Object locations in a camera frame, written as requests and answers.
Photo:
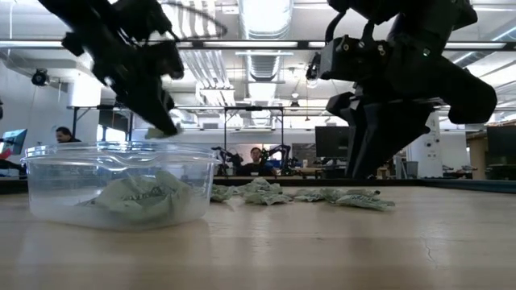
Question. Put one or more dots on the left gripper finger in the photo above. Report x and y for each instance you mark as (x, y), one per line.
(165, 110)
(137, 104)

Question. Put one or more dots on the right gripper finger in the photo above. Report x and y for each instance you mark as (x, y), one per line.
(395, 129)
(360, 141)

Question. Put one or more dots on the bills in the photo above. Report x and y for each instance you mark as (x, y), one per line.
(161, 197)
(266, 199)
(260, 186)

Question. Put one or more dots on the clear plastic container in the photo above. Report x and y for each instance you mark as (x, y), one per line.
(48, 213)

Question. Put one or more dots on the black background robot arm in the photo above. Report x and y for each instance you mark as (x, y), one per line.
(282, 155)
(230, 159)

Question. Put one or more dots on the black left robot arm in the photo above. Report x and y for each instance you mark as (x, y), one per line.
(80, 16)

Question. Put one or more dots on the black computer monitor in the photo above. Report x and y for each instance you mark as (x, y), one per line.
(330, 141)
(502, 145)

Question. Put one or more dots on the white round column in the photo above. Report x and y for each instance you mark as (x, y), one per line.
(429, 157)

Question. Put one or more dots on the grey waste bin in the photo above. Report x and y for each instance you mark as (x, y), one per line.
(412, 170)

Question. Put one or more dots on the person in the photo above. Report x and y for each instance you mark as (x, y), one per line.
(256, 155)
(63, 135)

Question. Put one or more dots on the black ceiling spotlight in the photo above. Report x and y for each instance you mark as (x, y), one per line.
(39, 77)
(313, 69)

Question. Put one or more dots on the light wooden cabinet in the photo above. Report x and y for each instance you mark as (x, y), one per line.
(478, 157)

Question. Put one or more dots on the black overhead light beam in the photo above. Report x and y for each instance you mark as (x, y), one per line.
(250, 44)

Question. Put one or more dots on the monitor with blue screen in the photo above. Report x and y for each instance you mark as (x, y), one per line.
(16, 139)

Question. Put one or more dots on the black background rig frame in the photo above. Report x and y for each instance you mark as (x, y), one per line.
(254, 108)
(80, 107)

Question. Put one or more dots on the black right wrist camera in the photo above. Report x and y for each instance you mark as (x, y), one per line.
(354, 56)

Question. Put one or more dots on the black aluminium rig frame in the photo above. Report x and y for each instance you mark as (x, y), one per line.
(463, 186)

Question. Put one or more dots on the silver ventilation duct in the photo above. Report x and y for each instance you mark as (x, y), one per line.
(266, 16)

